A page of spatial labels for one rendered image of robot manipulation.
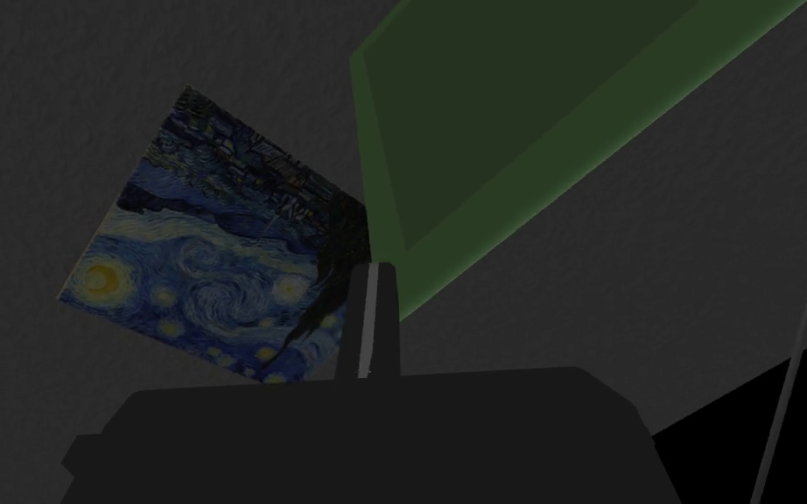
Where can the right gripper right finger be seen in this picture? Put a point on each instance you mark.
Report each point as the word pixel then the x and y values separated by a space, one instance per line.
pixel 386 329

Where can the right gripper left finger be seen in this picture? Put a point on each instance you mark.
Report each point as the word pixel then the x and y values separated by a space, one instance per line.
pixel 351 329

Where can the blue starry night painting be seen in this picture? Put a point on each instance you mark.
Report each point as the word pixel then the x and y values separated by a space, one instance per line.
pixel 214 259

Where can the green door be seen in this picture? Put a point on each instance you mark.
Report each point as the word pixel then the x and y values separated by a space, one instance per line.
pixel 487 119

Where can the grey pole with black clamp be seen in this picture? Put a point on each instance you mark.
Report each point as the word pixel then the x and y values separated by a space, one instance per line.
pixel 802 336

